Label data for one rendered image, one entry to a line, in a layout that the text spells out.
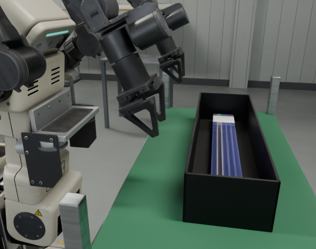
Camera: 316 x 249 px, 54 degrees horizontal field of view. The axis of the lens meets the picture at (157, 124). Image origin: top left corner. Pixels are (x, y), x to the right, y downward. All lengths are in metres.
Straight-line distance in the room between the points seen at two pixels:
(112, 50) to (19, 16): 0.31
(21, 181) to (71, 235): 0.51
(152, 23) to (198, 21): 4.88
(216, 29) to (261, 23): 0.70
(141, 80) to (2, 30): 0.28
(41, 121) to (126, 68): 0.38
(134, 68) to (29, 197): 0.56
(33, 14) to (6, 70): 0.21
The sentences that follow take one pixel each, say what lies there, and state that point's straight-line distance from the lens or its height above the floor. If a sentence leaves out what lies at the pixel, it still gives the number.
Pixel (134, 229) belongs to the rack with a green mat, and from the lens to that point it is 0.63.
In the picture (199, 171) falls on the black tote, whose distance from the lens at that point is 0.79.
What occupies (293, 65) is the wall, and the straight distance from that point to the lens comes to 5.62.
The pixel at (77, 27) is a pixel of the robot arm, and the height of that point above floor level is 1.28.
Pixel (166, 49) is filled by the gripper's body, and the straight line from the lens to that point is 0.99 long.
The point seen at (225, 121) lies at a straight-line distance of 1.03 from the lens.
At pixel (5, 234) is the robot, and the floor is 0.65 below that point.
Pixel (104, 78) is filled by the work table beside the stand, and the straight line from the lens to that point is 3.45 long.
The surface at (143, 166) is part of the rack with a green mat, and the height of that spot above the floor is 0.95.
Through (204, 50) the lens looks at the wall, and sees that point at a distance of 5.46.
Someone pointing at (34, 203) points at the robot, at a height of 0.81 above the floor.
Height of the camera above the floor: 1.36
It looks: 22 degrees down
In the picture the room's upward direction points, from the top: straight up
